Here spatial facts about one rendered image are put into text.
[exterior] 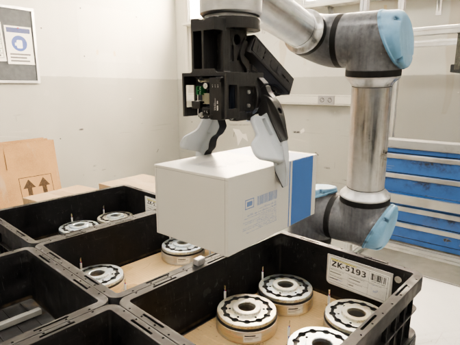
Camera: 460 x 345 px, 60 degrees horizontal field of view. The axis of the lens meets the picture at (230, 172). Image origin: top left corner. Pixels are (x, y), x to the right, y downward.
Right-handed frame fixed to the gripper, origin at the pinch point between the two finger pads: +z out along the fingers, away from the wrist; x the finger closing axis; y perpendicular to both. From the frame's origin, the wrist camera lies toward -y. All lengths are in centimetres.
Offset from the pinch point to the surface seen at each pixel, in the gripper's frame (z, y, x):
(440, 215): 59, -195, -12
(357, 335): 18.0, -2.4, 16.5
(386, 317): 18.7, -9.6, 17.6
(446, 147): 21, -194, -13
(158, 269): 28.1, -11.6, -32.7
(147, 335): 17.9, 14.3, -3.6
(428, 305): 41, -58, 13
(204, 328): 28.0, -2.0, -9.5
